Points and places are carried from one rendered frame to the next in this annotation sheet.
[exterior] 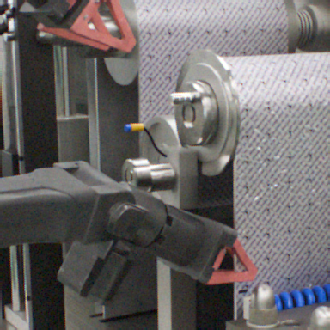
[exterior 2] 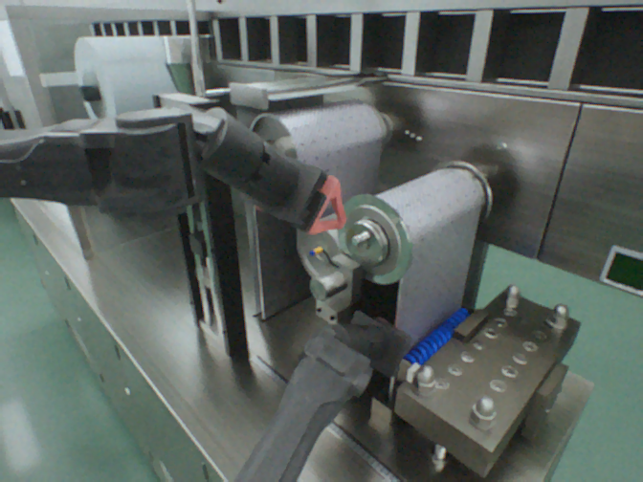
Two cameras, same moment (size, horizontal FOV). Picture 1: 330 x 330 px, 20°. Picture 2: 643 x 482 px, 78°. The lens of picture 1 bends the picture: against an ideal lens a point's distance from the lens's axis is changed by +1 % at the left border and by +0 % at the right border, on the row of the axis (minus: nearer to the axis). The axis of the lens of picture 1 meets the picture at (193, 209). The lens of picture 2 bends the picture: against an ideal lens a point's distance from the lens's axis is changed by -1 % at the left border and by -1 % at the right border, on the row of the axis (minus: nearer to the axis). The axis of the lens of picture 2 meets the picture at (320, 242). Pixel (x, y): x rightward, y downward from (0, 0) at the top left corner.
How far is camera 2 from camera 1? 0.65 m
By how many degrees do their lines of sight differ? 21
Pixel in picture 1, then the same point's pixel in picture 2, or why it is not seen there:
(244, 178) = (405, 289)
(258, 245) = (407, 324)
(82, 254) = not seen: hidden behind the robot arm
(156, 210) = (365, 343)
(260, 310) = (428, 385)
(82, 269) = not seen: hidden behind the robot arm
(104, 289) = not seen: hidden behind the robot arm
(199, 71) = (369, 212)
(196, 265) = (386, 366)
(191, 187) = (358, 288)
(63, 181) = (325, 383)
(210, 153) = (377, 270)
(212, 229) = (395, 339)
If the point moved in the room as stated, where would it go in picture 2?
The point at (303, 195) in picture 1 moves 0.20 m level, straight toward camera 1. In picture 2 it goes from (432, 284) to (490, 368)
